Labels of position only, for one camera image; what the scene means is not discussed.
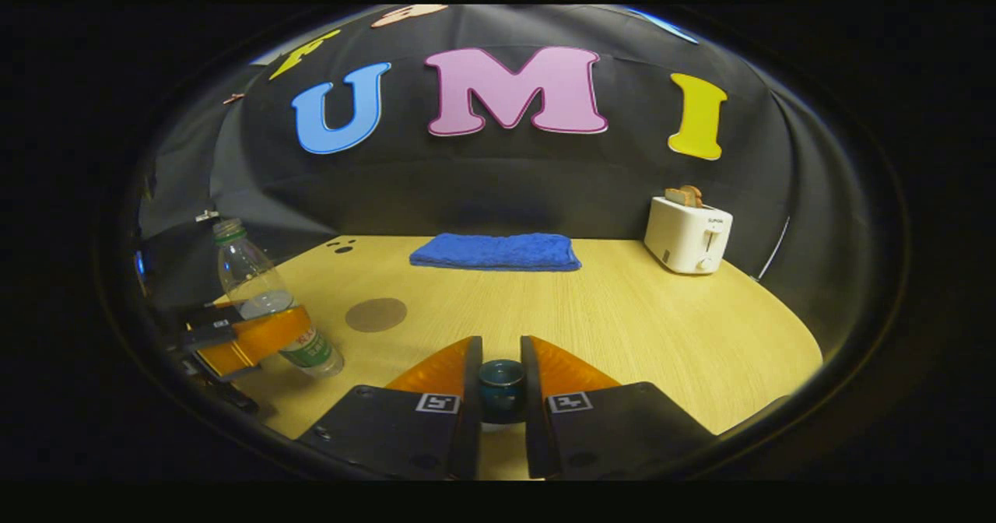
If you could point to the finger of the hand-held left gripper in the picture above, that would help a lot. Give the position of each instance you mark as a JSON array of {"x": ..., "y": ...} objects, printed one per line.
[
  {"x": 214, "y": 317},
  {"x": 264, "y": 336}
]

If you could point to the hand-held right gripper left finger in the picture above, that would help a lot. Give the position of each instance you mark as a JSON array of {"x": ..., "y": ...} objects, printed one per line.
[{"x": 475, "y": 429}]

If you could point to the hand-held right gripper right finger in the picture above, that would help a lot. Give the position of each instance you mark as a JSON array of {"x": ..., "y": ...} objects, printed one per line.
[{"x": 531, "y": 437}]

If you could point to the teal teacup lid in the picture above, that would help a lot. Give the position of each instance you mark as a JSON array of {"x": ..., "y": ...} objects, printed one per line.
[{"x": 502, "y": 387}]

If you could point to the clear plastic water bottle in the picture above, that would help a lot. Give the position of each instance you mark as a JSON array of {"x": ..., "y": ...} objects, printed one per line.
[{"x": 253, "y": 274}]

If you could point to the round brown coaster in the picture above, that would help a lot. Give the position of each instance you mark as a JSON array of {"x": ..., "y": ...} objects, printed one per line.
[{"x": 376, "y": 314}]

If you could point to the small silver clip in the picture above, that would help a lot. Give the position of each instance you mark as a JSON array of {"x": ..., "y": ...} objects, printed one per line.
[{"x": 206, "y": 215}]

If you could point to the blue folded towel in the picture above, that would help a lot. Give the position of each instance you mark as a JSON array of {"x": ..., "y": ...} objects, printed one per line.
[{"x": 498, "y": 250}]

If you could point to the small red clip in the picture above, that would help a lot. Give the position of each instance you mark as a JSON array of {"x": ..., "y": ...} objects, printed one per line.
[{"x": 233, "y": 98}]

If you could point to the black backdrop cloth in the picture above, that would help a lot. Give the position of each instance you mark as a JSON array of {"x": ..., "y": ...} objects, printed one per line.
[{"x": 506, "y": 188}]

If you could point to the white toaster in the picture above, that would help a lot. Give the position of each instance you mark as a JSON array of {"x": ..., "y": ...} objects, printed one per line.
[{"x": 685, "y": 239}]

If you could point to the toasted bread slice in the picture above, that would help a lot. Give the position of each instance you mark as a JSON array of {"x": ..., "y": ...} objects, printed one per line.
[
  {"x": 675, "y": 195},
  {"x": 693, "y": 194}
]

